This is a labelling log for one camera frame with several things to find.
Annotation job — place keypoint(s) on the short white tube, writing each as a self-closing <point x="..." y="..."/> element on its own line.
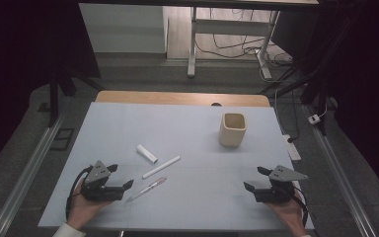
<point x="146" y="153"/>

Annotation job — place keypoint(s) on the cream square cup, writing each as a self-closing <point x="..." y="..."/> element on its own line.
<point x="232" y="135"/>

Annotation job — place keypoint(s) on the white power strip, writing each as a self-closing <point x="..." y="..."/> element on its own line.
<point x="292" y="151"/>

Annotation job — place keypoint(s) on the long white stick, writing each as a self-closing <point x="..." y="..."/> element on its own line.
<point x="161" y="167"/>

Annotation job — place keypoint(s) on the dark curtain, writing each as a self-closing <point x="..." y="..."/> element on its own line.
<point x="13" y="49"/>
<point x="375" y="82"/>

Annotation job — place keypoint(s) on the person's right hand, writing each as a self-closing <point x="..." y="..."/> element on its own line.
<point x="291" y="214"/>

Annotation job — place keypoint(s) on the clear pen with red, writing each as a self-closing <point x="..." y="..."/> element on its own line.
<point x="149" y="187"/>

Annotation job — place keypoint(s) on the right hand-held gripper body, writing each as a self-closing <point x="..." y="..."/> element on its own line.
<point x="276" y="194"/>

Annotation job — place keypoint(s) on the small white adapter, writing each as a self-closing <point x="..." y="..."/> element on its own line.
<point x="314" y="119"/>

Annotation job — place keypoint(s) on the black floor plate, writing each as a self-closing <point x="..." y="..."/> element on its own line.
<point x="66" y="131"/>

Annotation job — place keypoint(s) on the aluminium floor rail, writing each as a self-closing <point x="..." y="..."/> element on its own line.
<point x="342" y="177"/>
<point x="26" y="174"/>

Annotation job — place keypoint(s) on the black metal stand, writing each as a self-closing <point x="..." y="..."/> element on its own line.
<point x="53" y="98"/>
<point x="319" y="92"/>

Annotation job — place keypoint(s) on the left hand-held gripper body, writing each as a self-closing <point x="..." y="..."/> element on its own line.
<point x="98" y="192"/>

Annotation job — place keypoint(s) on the person's left hand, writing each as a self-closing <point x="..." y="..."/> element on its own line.
<point x="82" y="210"/>

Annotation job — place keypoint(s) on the white desk frame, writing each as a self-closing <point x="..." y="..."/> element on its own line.
<point x="230" y="27"/>

